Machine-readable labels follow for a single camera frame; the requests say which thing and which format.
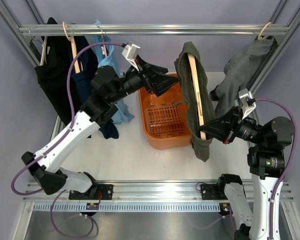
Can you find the hanger of blue garment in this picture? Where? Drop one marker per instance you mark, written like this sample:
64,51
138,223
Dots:
103,40

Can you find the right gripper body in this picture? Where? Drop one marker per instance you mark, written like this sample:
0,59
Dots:
236,121

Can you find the hanger of black garment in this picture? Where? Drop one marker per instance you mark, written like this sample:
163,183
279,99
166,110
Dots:
38,49

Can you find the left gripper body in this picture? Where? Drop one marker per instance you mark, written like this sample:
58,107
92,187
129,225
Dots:
147,77

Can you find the light grey shorts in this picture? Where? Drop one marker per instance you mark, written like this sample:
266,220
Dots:
238,72

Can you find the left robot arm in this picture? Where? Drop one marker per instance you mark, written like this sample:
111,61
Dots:
107,89

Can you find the navy garment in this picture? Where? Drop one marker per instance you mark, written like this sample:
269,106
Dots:
82,82

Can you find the olive green shorts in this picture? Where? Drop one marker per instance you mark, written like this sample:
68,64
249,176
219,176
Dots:
200,146

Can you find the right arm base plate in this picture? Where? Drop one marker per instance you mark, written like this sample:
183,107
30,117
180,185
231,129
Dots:
209,191

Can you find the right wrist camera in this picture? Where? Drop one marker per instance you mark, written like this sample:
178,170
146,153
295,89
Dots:
247,103

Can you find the black garment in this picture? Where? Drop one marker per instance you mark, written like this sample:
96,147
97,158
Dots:
52,76

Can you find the slotted cable duct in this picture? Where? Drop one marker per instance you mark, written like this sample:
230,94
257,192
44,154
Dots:
138,207

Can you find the light blue garment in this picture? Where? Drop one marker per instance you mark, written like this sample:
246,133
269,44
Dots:
110,64

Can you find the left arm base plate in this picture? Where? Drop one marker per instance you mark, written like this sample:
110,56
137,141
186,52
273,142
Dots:
96,192

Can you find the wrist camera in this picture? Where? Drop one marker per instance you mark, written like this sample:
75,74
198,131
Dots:
130,52
247,103

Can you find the wooden hanger of navy garment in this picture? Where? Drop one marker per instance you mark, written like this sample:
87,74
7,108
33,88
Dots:
77,65

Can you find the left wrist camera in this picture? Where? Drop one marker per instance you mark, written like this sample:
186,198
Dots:
130,52

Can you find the wooden hanger of grey shorts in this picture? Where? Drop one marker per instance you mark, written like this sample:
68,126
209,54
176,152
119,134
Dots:
261,35

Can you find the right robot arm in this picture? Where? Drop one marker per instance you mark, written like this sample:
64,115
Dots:
267,166

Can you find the orange plastic basket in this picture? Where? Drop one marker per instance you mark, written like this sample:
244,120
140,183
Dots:
164,118

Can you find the aluminium frame rack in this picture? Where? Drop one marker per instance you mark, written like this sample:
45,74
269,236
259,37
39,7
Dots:
22,33

